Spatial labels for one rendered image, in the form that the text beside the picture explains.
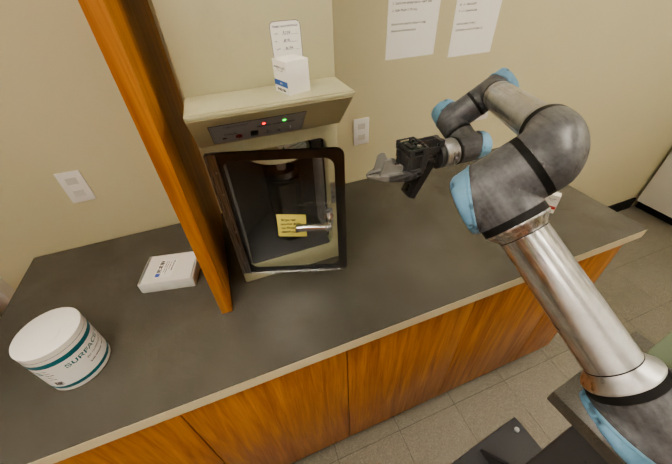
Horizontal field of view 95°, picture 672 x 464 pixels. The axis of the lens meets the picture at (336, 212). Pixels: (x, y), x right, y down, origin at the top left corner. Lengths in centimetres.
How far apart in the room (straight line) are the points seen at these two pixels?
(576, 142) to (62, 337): 106
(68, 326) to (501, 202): 94
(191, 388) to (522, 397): 158
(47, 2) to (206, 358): 97
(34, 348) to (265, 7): 85
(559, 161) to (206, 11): 64
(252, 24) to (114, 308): 87
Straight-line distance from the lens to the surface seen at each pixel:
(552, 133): 61
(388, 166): 78
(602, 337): 64
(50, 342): 95
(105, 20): 61
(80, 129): 125
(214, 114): 61
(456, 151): 87
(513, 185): 58
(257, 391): 99
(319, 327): 89
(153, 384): 94
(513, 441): 189
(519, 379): 204
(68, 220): 144
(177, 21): 69
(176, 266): 111
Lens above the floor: 170
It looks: 38 degrees down
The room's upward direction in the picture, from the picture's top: 3 degrees counter-clockwise
